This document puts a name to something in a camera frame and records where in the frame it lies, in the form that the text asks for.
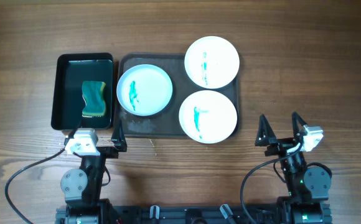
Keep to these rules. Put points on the green yellow sponge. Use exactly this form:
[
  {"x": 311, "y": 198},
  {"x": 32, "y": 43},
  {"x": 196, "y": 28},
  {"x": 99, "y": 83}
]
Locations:
[{"x": 92, "y": 92}]

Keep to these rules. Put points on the black water basin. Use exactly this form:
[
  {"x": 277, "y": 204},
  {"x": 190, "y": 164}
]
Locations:
[{"x": 68, "y": 103}]

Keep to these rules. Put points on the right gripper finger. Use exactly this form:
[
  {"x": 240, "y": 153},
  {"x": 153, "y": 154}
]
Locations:
[
  {"x": 265, "y": 135},
  {"x": 298, "y": 125}
]

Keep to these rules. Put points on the white plate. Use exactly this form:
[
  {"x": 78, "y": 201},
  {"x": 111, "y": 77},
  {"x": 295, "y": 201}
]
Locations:
[
  {"x": 211, "y": 62},
  {"x": 144, "y": 90},
  {"x": 208, "y": 116}
]

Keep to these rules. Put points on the dark brown serving tray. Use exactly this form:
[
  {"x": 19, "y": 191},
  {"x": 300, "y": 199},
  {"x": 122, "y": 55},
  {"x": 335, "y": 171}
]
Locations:
[{"x": 164, "y": 124}]

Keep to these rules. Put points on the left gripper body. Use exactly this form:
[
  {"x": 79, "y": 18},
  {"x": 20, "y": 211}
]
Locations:
[{"x": 104, "y": 150}]

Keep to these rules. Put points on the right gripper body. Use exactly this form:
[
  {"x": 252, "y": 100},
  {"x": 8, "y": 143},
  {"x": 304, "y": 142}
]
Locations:
[{"x": 281, "y": 146}]

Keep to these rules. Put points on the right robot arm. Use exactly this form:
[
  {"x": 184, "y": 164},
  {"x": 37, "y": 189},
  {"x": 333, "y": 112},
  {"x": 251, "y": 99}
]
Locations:
[{"x": 308, "y": 184}]

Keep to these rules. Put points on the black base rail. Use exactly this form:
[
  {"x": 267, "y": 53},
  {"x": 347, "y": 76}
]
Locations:
[{"x": 261, "y": 213}]

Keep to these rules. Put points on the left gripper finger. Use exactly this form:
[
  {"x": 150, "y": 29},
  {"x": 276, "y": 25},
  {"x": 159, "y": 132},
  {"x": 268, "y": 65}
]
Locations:
[
  {"x": 73, "y": 131},
  {"x": 118, "y": 138}
]

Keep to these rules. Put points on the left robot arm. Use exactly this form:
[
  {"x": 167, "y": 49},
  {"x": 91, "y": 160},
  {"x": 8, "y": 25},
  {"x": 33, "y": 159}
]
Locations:
[{"x": 82, "y": 186}]

